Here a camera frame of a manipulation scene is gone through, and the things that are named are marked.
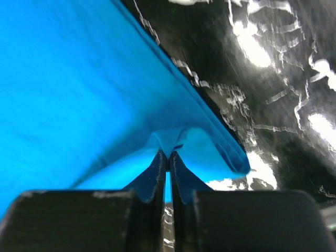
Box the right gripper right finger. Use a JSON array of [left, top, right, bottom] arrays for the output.
[[169, 153, 335, 251]]

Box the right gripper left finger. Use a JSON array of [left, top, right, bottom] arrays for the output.
[[1, 151, 166, 251]]

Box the blue t-shirt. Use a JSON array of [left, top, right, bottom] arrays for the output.
[[1, 1, 250, 215]]

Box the black marble pattern mat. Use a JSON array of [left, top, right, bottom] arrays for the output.
[[118, 0, 336, 252]]

